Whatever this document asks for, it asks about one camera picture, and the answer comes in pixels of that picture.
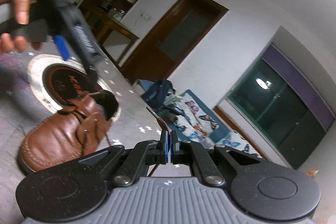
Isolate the brown shoelace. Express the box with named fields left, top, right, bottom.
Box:
left=59, top=91, right=172, bottom=177

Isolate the brown leather shoe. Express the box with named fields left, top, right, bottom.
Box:
left=17, top=90, right=121, bottom=174

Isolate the blue sofa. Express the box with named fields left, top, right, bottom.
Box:
left=133, top=80, right=261, bottom=157

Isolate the butterfly pillow left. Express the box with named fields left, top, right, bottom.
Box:
left=166, top=90, right=230, bottom=149

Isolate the butterfly pillow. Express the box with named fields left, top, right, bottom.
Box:
left=217, top=130, right=262, bottom=158
left=166, top=90, right=230, bottom=149

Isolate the butterfly pillow right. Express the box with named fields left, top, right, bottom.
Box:
left=217, top=130, right=262, bottom=158

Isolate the dark blue bag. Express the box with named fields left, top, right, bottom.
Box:
left=141, top=80, right=175, bottom=110

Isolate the green framed window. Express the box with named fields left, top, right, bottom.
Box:
left=227, top=57, right=328, bottom=171

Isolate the brown wooden door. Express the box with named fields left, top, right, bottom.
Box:
left=121, top=0, right=228, bottom=84

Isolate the purple roller blind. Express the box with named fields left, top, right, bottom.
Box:
left=261, top=45, right=335, bottom=131

